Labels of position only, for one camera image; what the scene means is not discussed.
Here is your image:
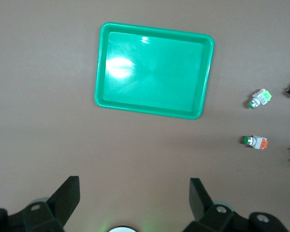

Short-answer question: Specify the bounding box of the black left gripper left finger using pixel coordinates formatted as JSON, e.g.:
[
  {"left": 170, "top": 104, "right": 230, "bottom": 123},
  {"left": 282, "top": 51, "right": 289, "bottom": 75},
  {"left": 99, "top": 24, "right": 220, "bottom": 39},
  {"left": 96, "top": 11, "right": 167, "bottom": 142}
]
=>
[{"left": 0, "top": 175, "right": 81, "bottom": 232}]

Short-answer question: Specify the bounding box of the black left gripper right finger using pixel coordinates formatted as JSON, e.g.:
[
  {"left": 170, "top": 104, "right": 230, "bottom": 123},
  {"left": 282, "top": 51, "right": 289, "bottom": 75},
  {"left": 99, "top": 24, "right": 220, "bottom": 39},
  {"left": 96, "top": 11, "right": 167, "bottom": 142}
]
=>
[{"left": 183, "top": 178, "right": 290, "bottom": 232}]

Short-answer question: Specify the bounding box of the green button with orange block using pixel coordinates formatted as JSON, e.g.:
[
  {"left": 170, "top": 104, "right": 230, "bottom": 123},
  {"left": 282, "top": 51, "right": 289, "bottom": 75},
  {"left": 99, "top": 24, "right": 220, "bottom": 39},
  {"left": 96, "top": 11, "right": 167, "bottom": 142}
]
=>
[{"left": 243, "top": 135, "right": 269, "bottom": 150}]

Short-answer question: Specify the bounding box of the brown table mat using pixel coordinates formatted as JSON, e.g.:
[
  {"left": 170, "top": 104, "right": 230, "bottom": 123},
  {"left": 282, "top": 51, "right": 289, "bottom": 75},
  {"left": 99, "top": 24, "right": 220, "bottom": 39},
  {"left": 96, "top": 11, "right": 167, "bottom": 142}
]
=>
[{"left": 0, "top": 0, "right": 290, "bottom": 232}]

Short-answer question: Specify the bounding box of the green plastic tray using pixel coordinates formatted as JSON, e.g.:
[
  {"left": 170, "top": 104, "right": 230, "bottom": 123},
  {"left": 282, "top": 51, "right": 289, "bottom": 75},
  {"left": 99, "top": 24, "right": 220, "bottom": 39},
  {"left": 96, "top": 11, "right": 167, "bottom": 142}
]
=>
[{"left": 94, "top": 22, "right": 215, "bottom": 120}]

